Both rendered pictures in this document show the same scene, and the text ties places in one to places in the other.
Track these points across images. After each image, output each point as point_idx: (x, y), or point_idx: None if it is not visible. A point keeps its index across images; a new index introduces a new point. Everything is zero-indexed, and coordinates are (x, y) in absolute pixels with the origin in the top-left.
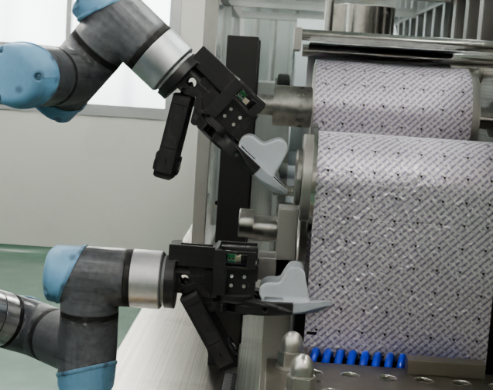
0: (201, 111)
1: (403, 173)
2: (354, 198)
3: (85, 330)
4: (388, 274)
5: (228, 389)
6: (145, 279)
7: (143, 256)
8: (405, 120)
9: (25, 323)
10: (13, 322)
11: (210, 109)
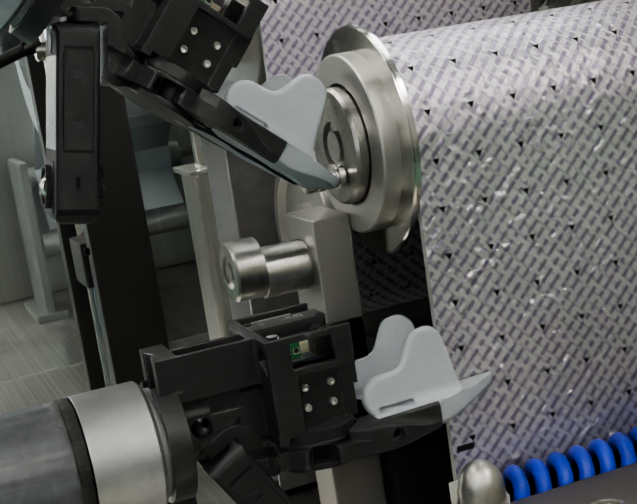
0: (127, 50)
1: (562, 82)
2: (489, 155)
3: None
4: (576, 286)
5: None
6: (132, 458)
7: (104, 408)
8: (423, 2)
9: None
10: None
11: (154, 40)
